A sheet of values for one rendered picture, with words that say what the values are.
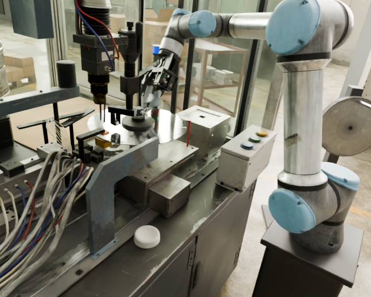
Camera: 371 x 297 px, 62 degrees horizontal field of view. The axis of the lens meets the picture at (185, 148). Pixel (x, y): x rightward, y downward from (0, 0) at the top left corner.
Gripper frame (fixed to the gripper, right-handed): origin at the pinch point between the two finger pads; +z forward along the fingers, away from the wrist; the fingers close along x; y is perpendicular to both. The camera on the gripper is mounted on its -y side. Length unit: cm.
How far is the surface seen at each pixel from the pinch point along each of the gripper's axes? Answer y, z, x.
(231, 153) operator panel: 23.8, 4.1, 22.9
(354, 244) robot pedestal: 62, 17, 44
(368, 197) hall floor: 13, -11, 224
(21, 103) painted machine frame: -8.9, 12.6, -34.1
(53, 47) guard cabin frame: -107, -23, -4
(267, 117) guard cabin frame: 17, -16, 45
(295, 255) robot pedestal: 54, 25, 27
